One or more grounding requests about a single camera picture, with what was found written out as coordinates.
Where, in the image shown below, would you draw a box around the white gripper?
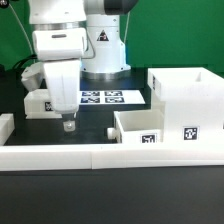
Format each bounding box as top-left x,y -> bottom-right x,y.
43,60 -> 81,132

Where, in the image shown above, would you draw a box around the white drawer box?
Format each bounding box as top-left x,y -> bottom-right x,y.
24,89 -> 61,119
107,109 -> 164,144

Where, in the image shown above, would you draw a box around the white drawer cabinet frame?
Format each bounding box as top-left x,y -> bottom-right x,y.
148,67 -> 224,143

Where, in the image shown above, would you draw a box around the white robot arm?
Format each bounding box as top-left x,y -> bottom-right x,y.
21,0 -> 138,132

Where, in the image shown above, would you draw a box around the paper sheet with markers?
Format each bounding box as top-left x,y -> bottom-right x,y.
80,90 -> 145,105

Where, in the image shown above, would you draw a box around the white fence front rail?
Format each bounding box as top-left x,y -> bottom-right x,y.
0,143 -> 224,171

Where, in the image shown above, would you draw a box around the white fence rail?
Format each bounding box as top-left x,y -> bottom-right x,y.
0,114 -> 15,146
0,143 -> 224,171

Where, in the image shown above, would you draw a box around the white fence left rail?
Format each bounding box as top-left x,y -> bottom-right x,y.
0,114 -> 15,146

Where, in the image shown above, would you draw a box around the black cables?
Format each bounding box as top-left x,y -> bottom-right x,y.
12,56 -> 36,70

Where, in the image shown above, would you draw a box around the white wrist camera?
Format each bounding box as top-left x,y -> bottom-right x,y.
32,28 -> 87,61

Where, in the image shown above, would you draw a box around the white cable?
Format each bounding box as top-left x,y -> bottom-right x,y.
8,3 -> 37,69

